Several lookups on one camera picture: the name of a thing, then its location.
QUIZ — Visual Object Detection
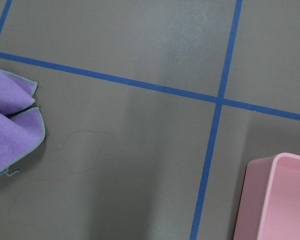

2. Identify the pink plastic bin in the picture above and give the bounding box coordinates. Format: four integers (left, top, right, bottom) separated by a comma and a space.
233, 153, 300, 240

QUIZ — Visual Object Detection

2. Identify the purple crumpled cloth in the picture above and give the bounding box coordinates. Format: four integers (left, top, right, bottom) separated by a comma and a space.
0, 69, 46, 176

